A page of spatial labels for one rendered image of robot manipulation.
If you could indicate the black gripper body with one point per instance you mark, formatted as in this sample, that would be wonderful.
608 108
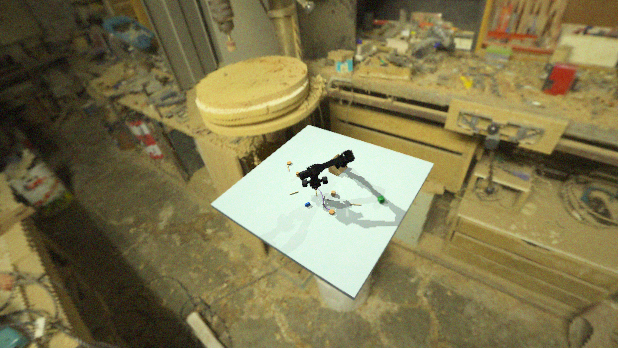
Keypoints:
305 182

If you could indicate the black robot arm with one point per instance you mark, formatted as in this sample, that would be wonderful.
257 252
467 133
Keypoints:
341 161

